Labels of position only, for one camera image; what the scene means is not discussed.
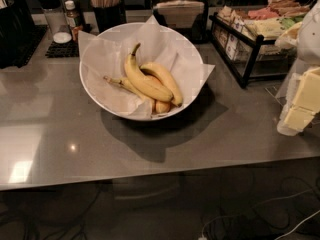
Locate lower left yellow banana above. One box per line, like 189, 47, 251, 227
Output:
103, 76, 155, 110

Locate black cup of stirrers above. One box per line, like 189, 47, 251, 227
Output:
90, 0, 126, 33

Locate white bowl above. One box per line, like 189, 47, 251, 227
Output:
78, 21, 205, 122

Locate right yellow banana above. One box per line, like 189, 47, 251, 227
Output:
140, 62, 183, 107

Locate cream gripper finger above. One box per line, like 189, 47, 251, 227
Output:
284, 67, 320, 132

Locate large front yellow banana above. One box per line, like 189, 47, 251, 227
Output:
124, 43, 173, 102

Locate black container left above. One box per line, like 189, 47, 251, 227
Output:
0, 0, 48, 69

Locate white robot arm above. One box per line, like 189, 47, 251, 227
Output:
276, 0, 320, 136

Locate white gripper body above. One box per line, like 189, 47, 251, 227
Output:
277, 73, 303, 136

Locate glass sugar shaker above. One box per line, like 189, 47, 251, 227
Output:
38, 0, 72, 44

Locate white cable on floor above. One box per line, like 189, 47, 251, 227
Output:
198, 187, 320, 240

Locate packaged sandwiches on rack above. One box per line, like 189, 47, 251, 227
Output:
217, 0, 310, 55

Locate small sauce bottle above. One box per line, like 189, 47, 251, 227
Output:
65, 0, 83, 42

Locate black rubber mat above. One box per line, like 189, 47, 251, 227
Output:
45, 41, 79, 58

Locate white paper liner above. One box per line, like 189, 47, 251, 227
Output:
77, 15, 216, 121

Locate black wire rack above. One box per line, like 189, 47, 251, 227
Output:
207, 12, 295, 88

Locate napkin dispenser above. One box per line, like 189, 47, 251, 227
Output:
151, 0, 208, 43

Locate short yellow banana end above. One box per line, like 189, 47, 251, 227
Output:
155, 101, 171, 114

